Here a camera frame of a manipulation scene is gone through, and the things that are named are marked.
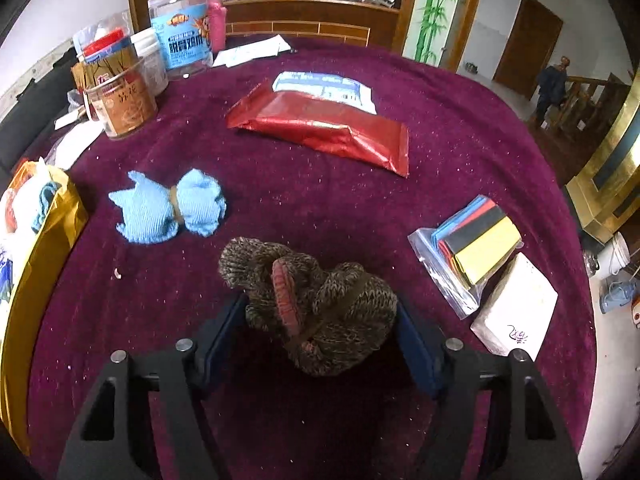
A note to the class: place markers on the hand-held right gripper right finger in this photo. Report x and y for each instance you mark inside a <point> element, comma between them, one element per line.
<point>418,346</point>

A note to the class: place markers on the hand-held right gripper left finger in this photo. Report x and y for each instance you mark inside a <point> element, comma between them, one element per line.
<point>223,325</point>

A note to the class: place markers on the brown knitted sock bundle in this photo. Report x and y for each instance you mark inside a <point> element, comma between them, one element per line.
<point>345,310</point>

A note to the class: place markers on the blue sock bundle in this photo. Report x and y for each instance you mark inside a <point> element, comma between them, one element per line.
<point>195,205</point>

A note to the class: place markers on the white foam box yellow tape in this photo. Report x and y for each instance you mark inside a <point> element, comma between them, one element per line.
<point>40,280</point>

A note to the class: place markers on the white tissue packet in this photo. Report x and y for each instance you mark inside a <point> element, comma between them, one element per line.
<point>520,305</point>

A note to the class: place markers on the zip bag of coloured strips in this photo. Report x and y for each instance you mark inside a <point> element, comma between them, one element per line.
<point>475,250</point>

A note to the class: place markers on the maroon velvet tablecloth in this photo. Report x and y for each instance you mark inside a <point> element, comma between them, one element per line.
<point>310,200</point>

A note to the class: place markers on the white bucket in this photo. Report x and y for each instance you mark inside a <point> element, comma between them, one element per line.
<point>612,255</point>

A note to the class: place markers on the red foil packet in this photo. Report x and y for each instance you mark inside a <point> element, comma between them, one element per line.
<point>320,127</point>

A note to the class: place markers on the white paper sheet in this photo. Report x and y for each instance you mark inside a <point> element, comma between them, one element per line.
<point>77,142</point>

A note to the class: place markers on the clear jar brown label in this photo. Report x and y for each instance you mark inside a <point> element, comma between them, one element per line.
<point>125,105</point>

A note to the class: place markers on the blue white packet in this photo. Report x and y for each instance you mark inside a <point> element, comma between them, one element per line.
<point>325,87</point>

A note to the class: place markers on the white plastic tub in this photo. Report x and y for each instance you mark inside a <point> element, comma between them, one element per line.
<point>152,60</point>

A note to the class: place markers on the white paper sheets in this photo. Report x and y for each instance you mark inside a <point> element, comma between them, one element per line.
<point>250,51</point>

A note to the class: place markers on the black sofa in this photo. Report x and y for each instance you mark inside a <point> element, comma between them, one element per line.
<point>25,110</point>

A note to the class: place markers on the red-lid jar of sticks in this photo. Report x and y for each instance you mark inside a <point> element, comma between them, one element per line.
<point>102,55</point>

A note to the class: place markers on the large clear jar blue label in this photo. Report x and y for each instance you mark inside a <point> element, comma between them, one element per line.
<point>182,30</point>

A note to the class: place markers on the wooden staircase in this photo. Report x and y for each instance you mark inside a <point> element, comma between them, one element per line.
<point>590,102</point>

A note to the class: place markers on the pink bottle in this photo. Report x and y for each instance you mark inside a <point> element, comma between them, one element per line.
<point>216,22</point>

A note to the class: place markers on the wooden sideboard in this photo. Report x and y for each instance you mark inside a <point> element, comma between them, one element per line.
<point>300,20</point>

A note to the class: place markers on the wooden door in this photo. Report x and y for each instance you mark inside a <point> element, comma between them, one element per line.
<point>527,47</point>

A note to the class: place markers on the bamboo wall painting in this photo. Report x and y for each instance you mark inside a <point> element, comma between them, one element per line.
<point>432,10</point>

